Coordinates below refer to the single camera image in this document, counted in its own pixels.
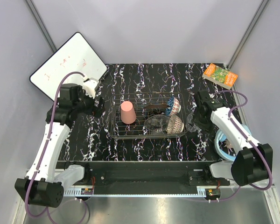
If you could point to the pink plastic cup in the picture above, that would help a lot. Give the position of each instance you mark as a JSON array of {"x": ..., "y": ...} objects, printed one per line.
[{"x": 128, "y": 115}]

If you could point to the white whiteboard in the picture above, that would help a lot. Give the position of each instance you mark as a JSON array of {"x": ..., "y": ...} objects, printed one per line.
[{"x": 76, "y": 54}]

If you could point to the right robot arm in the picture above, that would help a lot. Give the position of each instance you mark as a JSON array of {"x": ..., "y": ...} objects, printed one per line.
[{"x": 254, "y": 161}]

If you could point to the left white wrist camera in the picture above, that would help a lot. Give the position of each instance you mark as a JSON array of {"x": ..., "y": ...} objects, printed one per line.
[{"x": 90, "y": 85}]

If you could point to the small pink white plug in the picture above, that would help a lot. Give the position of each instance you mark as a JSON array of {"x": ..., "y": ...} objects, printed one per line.
[{"x": 228, "y": 144}]

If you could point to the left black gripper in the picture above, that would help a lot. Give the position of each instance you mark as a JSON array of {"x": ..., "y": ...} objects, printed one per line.
[{"x": 96, "y": 111}]

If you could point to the clear glass square plate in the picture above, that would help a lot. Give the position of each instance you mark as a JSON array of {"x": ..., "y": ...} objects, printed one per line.
[{"x": 157, "y": 124}]

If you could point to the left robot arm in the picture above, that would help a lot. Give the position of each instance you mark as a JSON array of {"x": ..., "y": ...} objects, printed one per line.
[{"x": 41, "y": 186}]

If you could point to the light blue headphones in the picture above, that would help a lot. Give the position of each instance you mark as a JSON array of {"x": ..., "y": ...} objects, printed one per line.
[{"x": 220, "y": 139}]

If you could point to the clear drinking glass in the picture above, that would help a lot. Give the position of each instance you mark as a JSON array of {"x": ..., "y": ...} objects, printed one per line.
[{"x": 190, "y": 126}]

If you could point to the red floral plate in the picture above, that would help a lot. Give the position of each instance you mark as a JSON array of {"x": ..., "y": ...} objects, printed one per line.
[{"x": 156, "y": 106}]

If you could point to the blue orange patterned bowl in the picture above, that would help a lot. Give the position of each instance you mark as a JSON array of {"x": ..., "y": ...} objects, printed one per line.
[{"x": 173, "y": 106}]

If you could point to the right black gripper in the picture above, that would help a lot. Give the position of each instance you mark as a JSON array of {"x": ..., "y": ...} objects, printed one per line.
[{"x": 208, "y": 128}]

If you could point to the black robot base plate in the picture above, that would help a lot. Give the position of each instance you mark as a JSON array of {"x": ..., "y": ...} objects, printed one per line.
[{"x": 184, "y": 172}]

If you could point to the orange green book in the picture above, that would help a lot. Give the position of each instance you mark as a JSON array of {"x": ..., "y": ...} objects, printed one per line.
[{"x": 220, "y": 76}]

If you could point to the brown patterned ceramic bowl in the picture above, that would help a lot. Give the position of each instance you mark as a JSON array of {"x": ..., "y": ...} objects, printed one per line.
[{"x": 175, "y": 125}]

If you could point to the wire dish rack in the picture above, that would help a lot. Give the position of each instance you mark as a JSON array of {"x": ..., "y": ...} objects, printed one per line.
[{"x": 136, "y": 130}]

